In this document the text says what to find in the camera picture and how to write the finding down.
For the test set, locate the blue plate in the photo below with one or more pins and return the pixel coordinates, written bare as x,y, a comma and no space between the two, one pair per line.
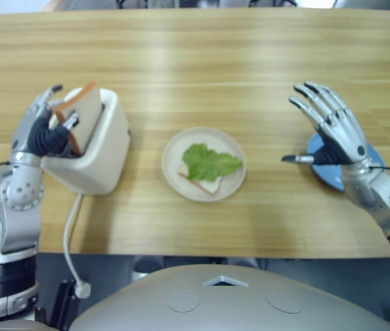
329,176

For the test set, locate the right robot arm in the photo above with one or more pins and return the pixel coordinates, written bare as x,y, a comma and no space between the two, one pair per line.
382,203

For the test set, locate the cream toaster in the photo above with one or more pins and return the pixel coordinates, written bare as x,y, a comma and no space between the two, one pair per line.
96,151

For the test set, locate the robot body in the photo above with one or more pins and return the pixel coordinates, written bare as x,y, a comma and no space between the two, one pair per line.
229,300

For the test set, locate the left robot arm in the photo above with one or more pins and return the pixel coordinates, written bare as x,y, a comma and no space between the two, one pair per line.
10,220

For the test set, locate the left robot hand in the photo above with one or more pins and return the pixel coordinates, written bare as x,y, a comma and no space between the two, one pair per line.
40,136

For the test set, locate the bread slice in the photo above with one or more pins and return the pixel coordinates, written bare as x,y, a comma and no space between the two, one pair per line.
206,185
83,117

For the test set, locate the cream plate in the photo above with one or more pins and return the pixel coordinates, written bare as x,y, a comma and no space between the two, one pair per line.
177,172

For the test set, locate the green lettuce leaf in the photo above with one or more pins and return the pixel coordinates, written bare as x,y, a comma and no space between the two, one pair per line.
210,163

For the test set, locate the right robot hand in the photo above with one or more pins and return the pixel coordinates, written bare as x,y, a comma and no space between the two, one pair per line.
339,119

